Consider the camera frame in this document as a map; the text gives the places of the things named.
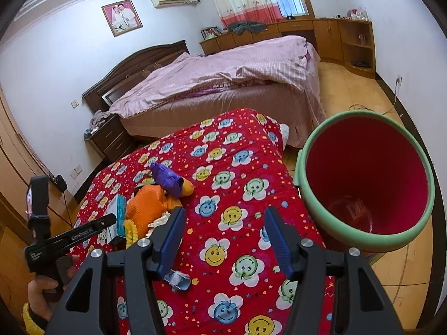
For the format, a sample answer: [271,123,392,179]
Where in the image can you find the small yellow foam net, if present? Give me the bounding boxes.
[123,219,139,248]

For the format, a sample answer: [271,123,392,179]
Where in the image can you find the orange foam net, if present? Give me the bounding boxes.
[125,185,182,239]

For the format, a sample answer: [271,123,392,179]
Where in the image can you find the white teal cardboard box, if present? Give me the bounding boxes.
[105,194,126,245]

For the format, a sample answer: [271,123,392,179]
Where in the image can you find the purple plastic wrapper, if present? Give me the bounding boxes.
[150,162,184,199]

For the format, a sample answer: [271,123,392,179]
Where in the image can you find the cream plastic bag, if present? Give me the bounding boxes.
[146,211,170,238]

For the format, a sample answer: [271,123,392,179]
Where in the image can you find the orange wrapper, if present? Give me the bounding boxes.
[180,178,194,197]

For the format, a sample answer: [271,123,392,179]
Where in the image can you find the person's left hand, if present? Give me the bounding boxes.
[28,274,58,321]

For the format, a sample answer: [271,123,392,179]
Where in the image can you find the red smiley flower blanket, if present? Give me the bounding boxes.
[75,108,322,334]

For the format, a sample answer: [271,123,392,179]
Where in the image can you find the red bin with green rim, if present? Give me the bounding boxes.
[293,111,435,253]

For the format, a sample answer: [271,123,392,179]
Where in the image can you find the wooden wardrobe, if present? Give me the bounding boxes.
[0,86,81,322]

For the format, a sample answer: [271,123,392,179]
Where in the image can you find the dark wooden nightstand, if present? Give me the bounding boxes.
[84,115,135,163]

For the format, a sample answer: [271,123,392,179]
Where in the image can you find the brown wooden bed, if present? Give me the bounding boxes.
[83,35,326,148]

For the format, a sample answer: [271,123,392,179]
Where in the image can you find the clothes on nightstand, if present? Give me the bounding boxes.
[83,111,111,138]

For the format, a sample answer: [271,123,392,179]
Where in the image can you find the pink quilt on bed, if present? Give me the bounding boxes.
[108,35,322,119]

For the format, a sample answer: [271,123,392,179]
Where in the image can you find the wooden cabinet desk unit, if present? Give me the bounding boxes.
[200,18,376,79]

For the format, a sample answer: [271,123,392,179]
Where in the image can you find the books on cabinet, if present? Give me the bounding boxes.
[201,27,224,40]

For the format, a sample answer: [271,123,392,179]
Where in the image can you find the dark clothes on cabinet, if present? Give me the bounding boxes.
[228,20,267,35]

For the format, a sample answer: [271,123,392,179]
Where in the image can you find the framed wedding photo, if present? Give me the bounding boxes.
[101,0,143,37]

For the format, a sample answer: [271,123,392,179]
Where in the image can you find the black charger on wall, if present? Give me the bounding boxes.
[51,175,67,193]

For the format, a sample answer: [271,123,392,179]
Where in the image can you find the wall air conditioner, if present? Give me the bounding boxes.
[151,0,190,8]

